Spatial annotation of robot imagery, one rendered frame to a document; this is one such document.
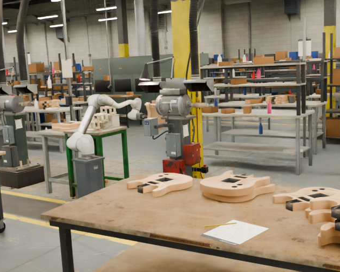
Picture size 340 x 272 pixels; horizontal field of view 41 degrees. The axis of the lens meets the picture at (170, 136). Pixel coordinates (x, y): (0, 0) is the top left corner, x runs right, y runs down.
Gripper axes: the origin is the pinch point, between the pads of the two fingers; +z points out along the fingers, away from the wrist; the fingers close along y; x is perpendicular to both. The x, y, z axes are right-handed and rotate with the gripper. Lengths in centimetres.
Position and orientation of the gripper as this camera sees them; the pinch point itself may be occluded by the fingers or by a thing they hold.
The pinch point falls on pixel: (154, 116)
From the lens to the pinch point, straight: 574.5
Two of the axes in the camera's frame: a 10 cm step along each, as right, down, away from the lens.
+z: 8.4, 0.6, -5.4
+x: -0.7, -9.7, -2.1
